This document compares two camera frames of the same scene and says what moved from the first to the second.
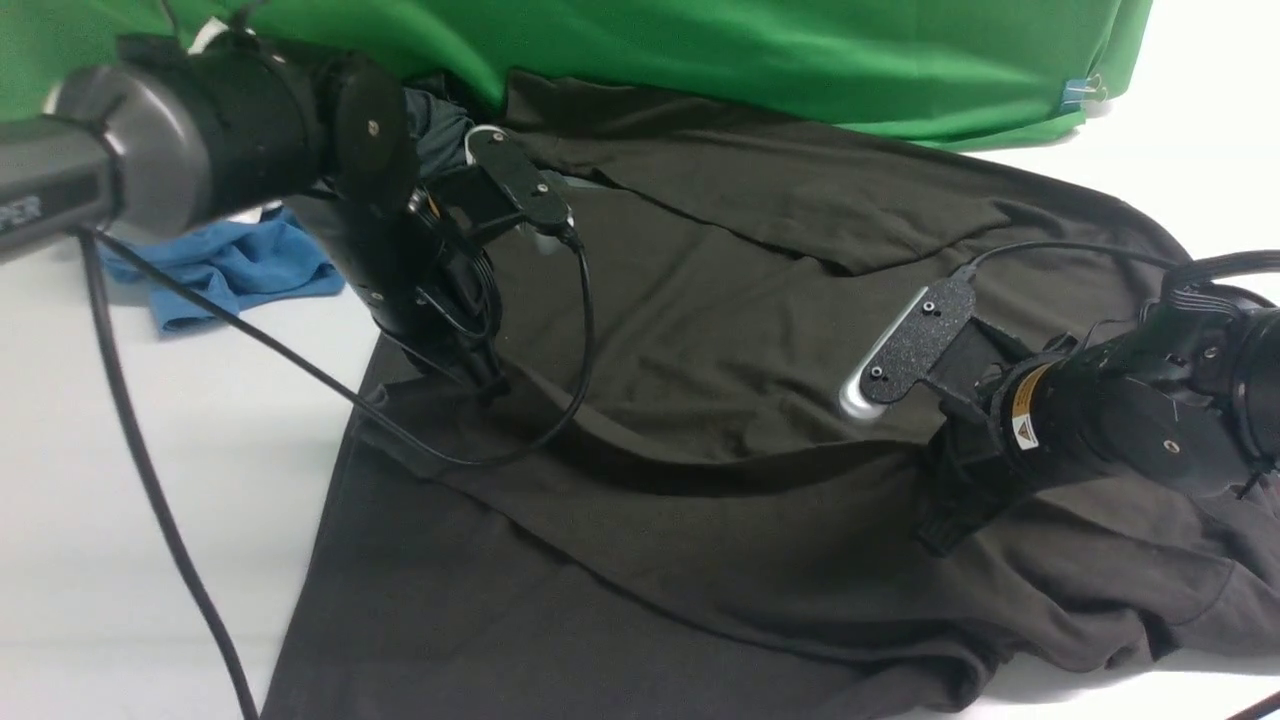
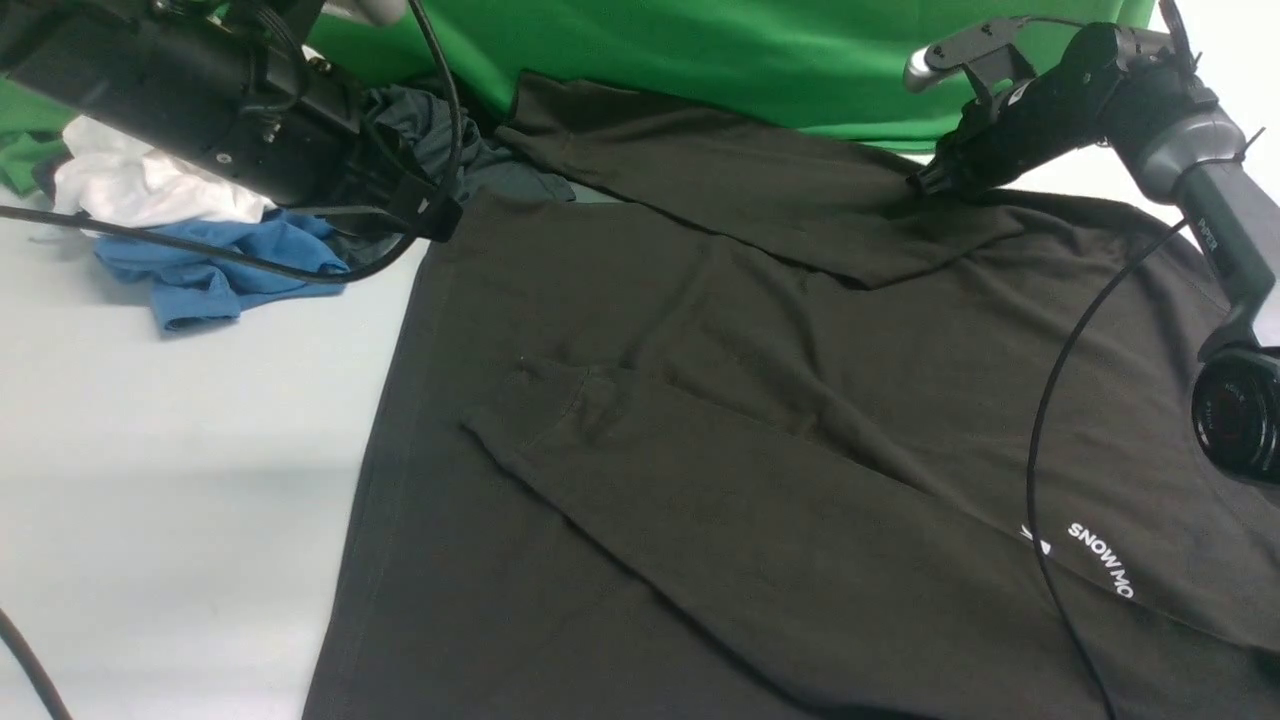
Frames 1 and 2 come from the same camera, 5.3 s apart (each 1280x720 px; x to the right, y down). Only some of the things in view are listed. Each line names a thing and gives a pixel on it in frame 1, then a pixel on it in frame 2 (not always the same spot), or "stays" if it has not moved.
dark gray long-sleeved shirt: (667, 511) stays
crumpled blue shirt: (269, 257) stays
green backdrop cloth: (919, 73) stays
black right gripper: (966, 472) -> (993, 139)
